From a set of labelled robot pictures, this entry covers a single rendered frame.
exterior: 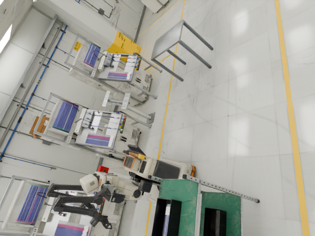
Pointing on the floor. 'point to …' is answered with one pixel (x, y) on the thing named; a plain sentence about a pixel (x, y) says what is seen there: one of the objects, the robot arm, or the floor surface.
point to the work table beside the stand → (174, 39)
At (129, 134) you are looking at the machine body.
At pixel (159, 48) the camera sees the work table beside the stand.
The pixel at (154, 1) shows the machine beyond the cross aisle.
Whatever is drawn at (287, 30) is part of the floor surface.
